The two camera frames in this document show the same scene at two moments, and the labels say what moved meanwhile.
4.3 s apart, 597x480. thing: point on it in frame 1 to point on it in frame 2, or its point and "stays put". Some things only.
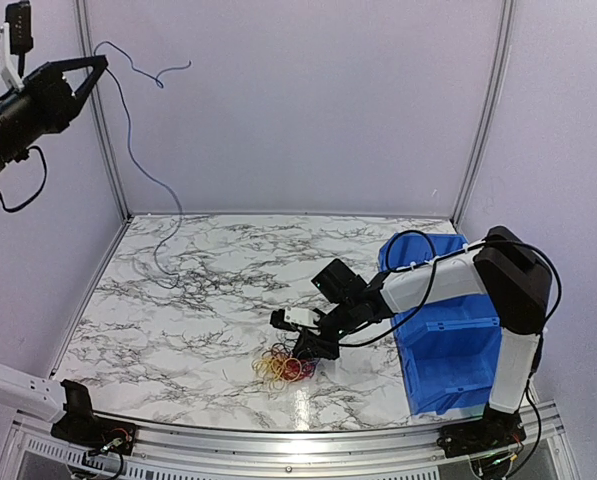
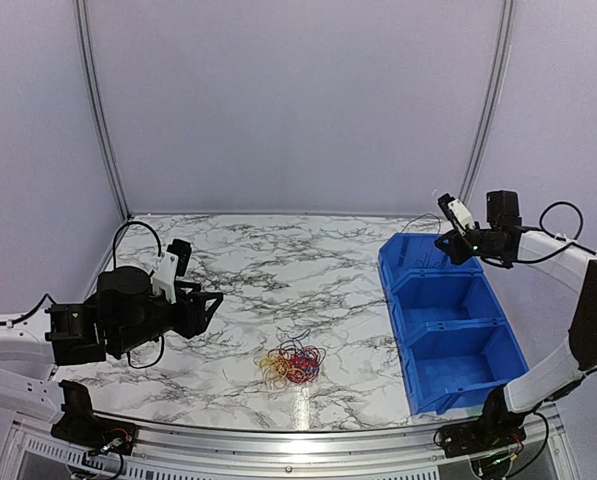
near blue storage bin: x=449 y=365 stays put
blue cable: x=159 y=83 to x=420 y=217
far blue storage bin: x=402 y=249 stays put
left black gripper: x=55 y=100 to x=192 y=320
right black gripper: x=308 y=341 to x=452 y=249
